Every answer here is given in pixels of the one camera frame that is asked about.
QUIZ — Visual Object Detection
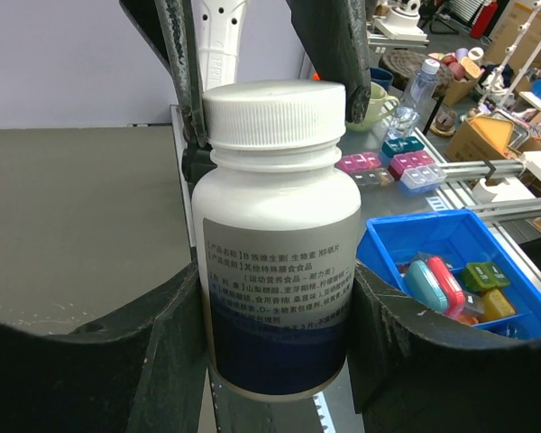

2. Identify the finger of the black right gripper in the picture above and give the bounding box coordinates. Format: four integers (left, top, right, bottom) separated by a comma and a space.
155, 0, 206, 147
288, 0, 372, 124

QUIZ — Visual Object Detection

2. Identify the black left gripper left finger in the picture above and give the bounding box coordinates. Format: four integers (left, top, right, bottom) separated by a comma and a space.
0, 263, 206, 432

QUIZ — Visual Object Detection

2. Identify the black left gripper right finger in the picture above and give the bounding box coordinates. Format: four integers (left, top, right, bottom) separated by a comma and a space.
347, 263, 541, 432

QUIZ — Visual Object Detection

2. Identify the white bottle cap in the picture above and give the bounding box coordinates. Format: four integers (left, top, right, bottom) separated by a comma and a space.
203, 80, 346, 151

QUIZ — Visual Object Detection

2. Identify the white pill bottle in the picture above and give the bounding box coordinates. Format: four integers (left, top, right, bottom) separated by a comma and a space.
191, 137, 362, 402

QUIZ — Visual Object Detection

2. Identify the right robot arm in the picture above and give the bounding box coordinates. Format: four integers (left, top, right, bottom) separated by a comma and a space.
120, 0, 371, 147

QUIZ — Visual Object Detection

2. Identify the red oval pill case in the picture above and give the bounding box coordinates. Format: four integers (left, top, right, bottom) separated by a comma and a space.
426, 256, 465, 318

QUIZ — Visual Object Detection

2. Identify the light green mug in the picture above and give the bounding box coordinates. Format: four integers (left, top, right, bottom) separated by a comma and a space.
346, 83, 399, 132

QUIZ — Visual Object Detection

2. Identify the teal oval pill case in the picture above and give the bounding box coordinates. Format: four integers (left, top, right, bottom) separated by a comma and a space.
404, 260, 448, 313

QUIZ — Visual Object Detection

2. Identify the clear plastic water bottle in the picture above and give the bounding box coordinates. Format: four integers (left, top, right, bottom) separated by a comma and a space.
396, 59, 440, 137

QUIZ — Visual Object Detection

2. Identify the yellow pill box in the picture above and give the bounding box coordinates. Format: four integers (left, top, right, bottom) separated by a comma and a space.
481, 289, 517, 322

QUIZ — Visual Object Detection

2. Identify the green pill box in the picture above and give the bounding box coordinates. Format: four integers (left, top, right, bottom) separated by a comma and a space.
460, 262, 510, 292

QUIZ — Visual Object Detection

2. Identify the blue plastic storage bin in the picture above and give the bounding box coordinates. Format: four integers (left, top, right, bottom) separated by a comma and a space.
357, 209, 541, 339

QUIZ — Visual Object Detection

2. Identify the teal background pill organizer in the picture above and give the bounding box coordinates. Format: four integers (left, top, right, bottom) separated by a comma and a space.
381, 136, 425, 159

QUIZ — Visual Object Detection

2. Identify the magenta pill organizer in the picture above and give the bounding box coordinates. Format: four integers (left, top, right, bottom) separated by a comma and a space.
335, 152, 382, 174

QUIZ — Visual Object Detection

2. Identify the red pill organizer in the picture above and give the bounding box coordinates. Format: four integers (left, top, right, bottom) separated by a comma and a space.
388, 150, 436, 180

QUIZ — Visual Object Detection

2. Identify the clear white pill organizer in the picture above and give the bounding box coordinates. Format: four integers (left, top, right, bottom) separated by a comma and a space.
399, 164, 447, 195

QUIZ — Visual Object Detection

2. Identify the cardboard box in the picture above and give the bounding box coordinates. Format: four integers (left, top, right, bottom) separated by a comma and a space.
445, 115, 536, 162

